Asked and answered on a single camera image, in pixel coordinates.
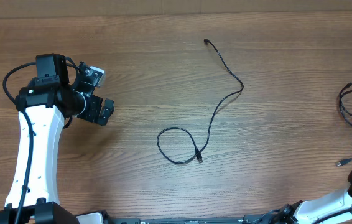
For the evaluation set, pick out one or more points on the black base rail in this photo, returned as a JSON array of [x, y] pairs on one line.
[[194, 219]]

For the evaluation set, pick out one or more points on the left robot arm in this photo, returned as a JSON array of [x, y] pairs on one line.
[[60, 92]]

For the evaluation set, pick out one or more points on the cardboard back wall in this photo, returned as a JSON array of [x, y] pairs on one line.
[[10, 9]]

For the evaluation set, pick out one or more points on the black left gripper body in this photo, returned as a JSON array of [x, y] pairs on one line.
[[90, 111]]

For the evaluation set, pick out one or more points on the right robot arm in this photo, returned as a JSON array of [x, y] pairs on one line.
[[335, 207]]

